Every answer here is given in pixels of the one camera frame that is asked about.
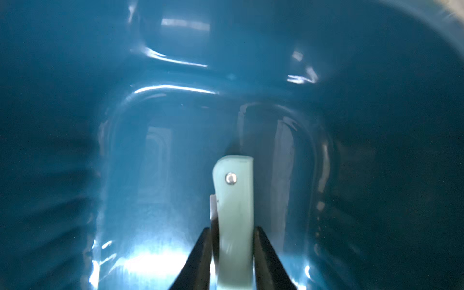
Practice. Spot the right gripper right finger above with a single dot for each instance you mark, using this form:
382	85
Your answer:
269	271

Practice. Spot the right teal storage box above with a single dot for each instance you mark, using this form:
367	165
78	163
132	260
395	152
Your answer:
114	113

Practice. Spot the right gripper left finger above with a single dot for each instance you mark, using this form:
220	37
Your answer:
195	274

